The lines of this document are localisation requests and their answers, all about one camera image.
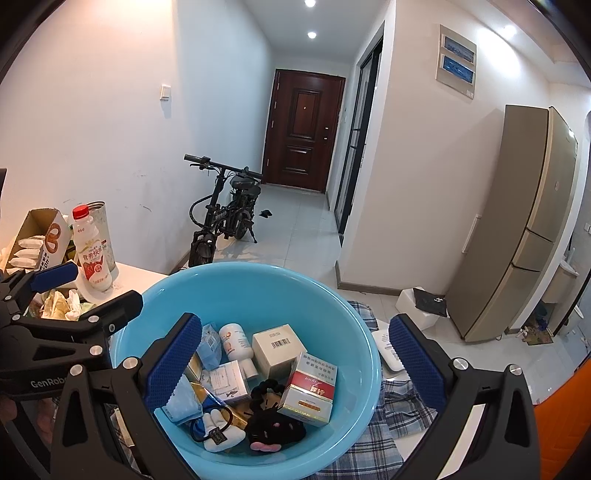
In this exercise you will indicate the black framed glass door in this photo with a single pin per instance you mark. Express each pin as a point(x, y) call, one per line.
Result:
point(358, 147)

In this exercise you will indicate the red and white box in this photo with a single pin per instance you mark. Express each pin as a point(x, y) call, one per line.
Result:
point(309, 392)

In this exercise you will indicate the light blue packet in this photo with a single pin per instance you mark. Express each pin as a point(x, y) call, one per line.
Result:
point(208, 346)

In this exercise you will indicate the white washbasin cabinet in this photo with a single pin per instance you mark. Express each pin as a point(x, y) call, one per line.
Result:
point(561, 281)

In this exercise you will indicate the orange padded panel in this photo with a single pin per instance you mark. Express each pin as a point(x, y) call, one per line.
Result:
point(565, 424)

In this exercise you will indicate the cream box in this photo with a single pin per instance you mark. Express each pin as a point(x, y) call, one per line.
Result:
point(195, 371)

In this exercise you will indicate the white flat device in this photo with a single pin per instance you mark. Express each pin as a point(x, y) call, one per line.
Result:
point(390, 355)

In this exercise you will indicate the white and blue box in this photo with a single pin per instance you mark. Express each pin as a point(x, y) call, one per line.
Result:
point(226, 381)

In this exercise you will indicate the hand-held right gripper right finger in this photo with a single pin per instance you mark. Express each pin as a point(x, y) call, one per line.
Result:
point(418, 364)

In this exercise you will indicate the light blue soft pack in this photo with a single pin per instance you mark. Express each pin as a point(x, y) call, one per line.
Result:
point(184, 401)

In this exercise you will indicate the light blue plastic basin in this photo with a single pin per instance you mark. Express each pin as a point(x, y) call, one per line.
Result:
point(323, 318)

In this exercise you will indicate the blue plaid cloth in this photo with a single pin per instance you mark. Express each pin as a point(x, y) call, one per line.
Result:
point(369, 443)

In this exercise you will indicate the white medicine bottle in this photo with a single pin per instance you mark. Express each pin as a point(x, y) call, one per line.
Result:
point(235, 341)

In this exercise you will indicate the metal can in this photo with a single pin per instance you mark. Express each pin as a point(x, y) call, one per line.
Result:
point(102, 217)

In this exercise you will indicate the gold packet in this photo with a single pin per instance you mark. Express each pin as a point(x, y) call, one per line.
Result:
point(217, 401)

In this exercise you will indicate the small white tube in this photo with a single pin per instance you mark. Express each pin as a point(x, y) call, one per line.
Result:
point(249, 368)

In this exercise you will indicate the white square box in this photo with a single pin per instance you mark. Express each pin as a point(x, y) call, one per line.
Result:
point(277, 350)

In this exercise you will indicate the red capped milk bottle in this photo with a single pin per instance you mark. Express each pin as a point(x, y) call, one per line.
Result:
point(94, 258)

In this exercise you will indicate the beige refrigerator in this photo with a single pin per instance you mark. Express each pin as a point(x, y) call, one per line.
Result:
point(517, 221)

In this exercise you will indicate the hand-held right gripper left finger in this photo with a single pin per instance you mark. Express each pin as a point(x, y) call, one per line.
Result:
point(173, 364)

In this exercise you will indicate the crumpled wrappers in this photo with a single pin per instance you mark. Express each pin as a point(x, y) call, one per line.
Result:
point(64, 304)

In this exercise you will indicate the white bin with black bag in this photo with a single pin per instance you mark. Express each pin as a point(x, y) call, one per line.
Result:
point(425, 307)

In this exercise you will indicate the cardboard scraps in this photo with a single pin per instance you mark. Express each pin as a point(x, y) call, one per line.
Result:
point(538, 334)

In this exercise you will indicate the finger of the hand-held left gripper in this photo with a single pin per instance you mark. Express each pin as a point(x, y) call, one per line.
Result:
point(115, 314)
point(55, 277)

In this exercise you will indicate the wall electrical panel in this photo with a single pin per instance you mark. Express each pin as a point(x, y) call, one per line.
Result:
point(457, 62)

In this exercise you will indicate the cardboard box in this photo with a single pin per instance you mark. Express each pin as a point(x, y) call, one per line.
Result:
point(55, 235)

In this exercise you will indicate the black electric bike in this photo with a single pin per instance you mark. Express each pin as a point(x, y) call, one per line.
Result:
point(231, 212)

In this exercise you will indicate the dark brown entrance door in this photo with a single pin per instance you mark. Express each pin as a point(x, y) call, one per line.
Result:
point(302, 129)

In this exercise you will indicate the stack of white packets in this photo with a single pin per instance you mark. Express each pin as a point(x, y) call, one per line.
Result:
point(27, 251)

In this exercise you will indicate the black plush hair clip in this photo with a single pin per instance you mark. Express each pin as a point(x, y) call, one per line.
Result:
point(274, 424)

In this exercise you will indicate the white light switch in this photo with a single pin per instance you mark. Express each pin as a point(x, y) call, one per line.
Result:
point(165, 92)

